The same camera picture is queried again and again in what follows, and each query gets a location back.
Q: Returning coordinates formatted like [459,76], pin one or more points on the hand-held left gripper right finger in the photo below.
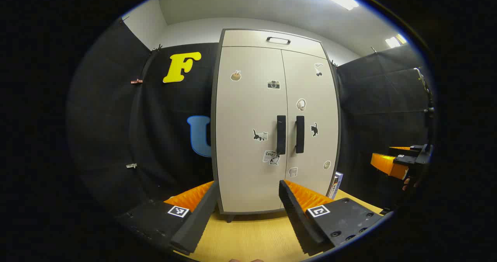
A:
[299,223]

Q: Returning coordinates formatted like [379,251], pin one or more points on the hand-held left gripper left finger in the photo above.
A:
[198,219]

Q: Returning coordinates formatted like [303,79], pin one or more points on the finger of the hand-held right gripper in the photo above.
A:
[388,165]
[407,148]

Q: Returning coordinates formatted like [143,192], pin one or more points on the white cabinet door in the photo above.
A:
[244,110]
[314,99]

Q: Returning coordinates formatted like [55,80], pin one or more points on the white double-door shoe cabinet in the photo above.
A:
[248,37]

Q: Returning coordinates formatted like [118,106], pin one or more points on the white cabinet drawer front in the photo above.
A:
[248,39]

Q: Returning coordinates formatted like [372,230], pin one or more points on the printed cardboard box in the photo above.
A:
[336,184]

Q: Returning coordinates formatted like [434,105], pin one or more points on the silver clip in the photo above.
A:
[131,165]

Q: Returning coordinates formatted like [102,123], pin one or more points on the small ceiling light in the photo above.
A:
[395,40]

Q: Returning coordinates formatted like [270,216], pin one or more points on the black backdrop cloth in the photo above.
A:
[116,118]

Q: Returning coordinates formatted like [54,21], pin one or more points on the orange clip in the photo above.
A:
[136,81]

